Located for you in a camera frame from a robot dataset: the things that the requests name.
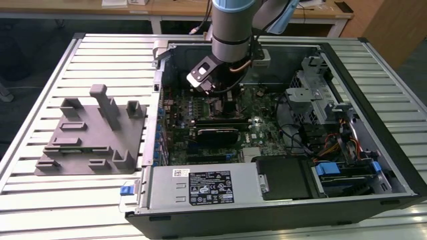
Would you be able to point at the blue case latch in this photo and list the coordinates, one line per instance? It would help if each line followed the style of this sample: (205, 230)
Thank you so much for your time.
(127, 190)

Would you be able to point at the grey chair foot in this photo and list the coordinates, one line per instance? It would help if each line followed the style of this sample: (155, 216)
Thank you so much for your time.
(6, 96)

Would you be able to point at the metal drive cage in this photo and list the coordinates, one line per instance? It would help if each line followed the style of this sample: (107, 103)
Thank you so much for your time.
(301, 96)

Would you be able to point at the CPU socket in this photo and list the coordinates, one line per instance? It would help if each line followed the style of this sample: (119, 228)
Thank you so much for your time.
(214, 110)

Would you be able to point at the long black expansion slot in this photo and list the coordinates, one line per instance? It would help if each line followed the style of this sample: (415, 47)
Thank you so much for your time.
(221, 124)

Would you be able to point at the blue disk carrier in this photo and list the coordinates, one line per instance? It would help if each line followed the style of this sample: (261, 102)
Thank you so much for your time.
(327, 170)

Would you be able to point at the wooden cabinet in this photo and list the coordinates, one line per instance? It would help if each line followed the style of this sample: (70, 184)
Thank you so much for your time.
(394, 25)

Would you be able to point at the black plastic bay cover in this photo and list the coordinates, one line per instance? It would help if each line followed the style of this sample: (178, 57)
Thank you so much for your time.
(283, 177)

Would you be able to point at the grey parts rack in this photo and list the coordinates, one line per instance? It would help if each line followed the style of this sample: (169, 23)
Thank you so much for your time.
(101, 140)

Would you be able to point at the green motherboard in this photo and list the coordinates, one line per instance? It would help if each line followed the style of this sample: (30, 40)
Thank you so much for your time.
(270, 115)

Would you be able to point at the silver chipset heatsink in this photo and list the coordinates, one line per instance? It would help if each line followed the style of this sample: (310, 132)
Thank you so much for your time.
(251, 153)

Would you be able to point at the white barcode sticker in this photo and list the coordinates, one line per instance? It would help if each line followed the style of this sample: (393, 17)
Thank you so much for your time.
(181, 172)

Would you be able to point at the black power supply label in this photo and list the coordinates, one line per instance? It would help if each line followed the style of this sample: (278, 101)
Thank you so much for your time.
(211, 187)

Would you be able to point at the short black expansion slot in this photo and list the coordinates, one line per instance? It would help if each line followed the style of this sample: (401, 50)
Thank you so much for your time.
(207, 159)

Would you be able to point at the black PC case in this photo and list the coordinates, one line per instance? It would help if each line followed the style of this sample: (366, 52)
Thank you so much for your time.
(254, 220)

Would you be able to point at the white labelled box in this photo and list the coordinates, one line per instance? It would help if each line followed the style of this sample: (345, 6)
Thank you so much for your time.
(138, 2)

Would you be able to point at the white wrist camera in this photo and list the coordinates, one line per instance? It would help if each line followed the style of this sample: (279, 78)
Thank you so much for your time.
(201, 75)

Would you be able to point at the black graphics card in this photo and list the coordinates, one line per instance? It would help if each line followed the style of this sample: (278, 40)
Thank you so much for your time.
(217, 137)

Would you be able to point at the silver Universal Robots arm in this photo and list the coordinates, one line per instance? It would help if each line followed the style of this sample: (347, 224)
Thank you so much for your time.
(234, 25)

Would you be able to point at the wooden desk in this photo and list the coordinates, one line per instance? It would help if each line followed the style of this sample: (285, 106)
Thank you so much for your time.
(143, 10)

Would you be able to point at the silver power supply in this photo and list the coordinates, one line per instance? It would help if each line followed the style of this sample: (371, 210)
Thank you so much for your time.
(167, 185)

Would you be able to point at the small black box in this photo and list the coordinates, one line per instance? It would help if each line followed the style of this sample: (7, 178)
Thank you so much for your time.
(345, 7)

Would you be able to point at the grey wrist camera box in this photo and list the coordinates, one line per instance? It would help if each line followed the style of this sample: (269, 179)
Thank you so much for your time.
(262, 58)

